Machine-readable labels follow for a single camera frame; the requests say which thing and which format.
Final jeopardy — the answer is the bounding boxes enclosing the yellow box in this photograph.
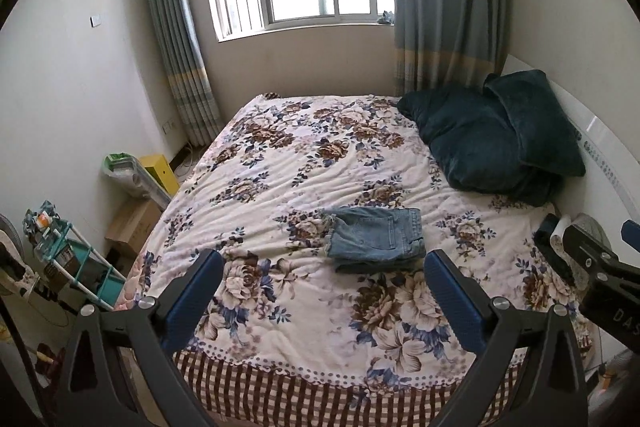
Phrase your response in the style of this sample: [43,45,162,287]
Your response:
[137,154,181,198]

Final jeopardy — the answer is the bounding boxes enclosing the cardboard box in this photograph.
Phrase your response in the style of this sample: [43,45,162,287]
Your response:
[104,197,163,258]

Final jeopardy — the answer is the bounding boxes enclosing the floral blanket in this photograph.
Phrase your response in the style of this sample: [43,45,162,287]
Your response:
[120,93,596,393]

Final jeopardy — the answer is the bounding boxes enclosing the dark teal pillow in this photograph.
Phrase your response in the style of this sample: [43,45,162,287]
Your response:
[397,88,566,208]
[482,69,587,178]

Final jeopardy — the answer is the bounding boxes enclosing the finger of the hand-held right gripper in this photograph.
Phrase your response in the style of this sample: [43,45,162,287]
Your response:
[621,219,640,254]
[562,226,623,268]

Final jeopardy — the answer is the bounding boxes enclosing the blue denim pants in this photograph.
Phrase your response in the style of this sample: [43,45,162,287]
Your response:
[318,207,428,274]

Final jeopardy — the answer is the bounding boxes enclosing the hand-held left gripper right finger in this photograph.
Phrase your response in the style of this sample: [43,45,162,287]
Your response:
[422,248,591,427]

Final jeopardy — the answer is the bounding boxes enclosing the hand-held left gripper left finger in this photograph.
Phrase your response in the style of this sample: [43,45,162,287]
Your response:
[47,248,226,427]

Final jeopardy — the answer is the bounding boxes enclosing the teal storage rack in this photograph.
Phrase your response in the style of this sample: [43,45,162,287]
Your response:
[22,201,128,313]

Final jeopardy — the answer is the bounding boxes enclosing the clear plastic bag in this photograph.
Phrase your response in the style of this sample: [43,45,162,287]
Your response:
[103,152,171,210]

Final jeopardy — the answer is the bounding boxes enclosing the brown checked bed sheet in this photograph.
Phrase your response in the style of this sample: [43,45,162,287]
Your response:
[172,349,531,427]

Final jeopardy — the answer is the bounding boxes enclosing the white headboard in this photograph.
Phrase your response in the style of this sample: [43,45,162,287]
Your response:
[500,54,640,258]

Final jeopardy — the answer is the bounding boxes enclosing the black and white device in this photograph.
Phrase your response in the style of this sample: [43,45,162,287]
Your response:
[532,213,576,280]

